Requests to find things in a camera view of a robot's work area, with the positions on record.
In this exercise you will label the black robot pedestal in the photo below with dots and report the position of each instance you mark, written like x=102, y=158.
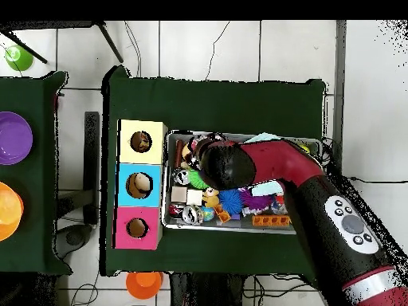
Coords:
x=204, y=290

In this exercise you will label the purple spiky ball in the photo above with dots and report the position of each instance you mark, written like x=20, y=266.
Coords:
x=255, y=201

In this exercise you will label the blue spiky ball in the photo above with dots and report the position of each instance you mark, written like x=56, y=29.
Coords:
x=230, y=201

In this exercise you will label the brown plush toy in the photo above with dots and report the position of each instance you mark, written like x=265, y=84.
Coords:
x=210, y=198

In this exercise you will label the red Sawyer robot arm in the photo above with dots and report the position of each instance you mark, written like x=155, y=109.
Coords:
x=280, y=159

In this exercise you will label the orange bowl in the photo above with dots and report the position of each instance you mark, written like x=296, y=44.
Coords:
x=9, y=210

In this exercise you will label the dark green side tablecloth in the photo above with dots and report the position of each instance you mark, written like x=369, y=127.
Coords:
x=35, y=95

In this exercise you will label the black upright panel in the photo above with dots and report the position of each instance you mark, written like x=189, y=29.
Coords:
x=91, y=159

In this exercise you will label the green spiky ball with eye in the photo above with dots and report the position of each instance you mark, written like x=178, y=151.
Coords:
x=197, y=181

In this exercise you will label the crushed silver can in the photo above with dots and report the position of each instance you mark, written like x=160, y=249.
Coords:
x=192, y=215

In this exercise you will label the black can silver top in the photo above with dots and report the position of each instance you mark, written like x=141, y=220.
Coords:
x=181, y=177

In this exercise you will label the orange plastic grid block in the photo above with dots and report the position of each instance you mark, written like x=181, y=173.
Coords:
x=271, y=220

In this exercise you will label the purple bowl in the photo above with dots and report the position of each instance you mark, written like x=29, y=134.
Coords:
x=14, y=138

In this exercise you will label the green cup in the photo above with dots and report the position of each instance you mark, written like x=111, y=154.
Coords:
x=19, y=59

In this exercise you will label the silver mesh bin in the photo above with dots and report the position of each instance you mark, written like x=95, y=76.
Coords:
x=191, y=227

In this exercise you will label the light blue waffle cloth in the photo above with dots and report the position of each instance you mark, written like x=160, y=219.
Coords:
x=266, y=188

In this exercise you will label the wooden box with three holes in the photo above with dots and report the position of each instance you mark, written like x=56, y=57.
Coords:
x=156, y=191

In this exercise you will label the orange cup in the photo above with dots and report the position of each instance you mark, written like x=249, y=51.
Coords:
x=143, y=285

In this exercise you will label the black tripod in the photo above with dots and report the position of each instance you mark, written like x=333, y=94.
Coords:
x=110, y=43

